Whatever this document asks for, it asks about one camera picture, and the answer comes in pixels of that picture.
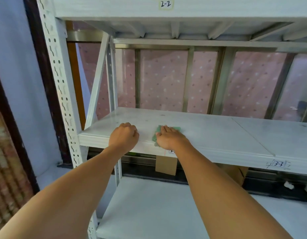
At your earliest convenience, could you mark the person's left hand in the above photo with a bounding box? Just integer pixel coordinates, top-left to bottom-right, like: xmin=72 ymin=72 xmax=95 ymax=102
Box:
xmin=108 ymin=122 xmax=140 ymax=153

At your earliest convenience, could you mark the person's right hand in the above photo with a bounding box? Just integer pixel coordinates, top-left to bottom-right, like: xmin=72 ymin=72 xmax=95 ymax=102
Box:
xmin=155 ymin=125 xmax=191 ymax=150

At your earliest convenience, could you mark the green cleaning cloth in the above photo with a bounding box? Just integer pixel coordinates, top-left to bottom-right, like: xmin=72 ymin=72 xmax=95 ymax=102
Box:
xmin=152 ymin=125 xmax=182 ymax=147

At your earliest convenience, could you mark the white metal shelving rack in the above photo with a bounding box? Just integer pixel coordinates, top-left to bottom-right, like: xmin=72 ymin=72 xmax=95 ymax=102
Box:
xmin=36 ymin=0 xmax=307 ymax=239

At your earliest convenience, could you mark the person's left forearm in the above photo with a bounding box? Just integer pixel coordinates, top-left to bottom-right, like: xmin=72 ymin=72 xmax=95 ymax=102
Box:
xmin=0 ymin=146 xmax=124 ymax=239

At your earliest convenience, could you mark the person's right forearm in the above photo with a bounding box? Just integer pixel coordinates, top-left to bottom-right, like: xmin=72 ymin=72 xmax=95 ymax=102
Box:
xmin=174 ymin=144 xmax=293 ymax=239

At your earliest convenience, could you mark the open brown cardboard box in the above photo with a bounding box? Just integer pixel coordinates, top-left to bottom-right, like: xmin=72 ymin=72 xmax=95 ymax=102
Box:
xmin=216 ymin=163 xmax=248 ymax=187
xmin=155 ymin=155 xmax=178 ymax=176

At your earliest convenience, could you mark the pink dotted curtain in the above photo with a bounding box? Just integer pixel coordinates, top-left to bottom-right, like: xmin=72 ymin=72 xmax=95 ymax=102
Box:
xmin=72 ymin=21 xmax=307 ymax=121

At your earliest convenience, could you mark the dark brown window surround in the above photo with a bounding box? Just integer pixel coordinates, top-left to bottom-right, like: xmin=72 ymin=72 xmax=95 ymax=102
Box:
xmin=23 ymin=0 xmax=72 ymax=167

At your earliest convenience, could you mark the brown patterned curtain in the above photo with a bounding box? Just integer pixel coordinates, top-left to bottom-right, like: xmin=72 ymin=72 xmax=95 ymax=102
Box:
xmin=0 ymin=97 xmax=34 ymax=229

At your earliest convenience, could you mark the metal sliding window frame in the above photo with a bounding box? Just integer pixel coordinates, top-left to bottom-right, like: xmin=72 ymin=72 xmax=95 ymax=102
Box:
xmin=66 ymin=30 xmax=307 ymax=122

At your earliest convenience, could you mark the dark brown door frame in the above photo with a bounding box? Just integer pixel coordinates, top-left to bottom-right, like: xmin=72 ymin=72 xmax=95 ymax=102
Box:
xmin=0 ymin=64 xmax=41 ymax=195

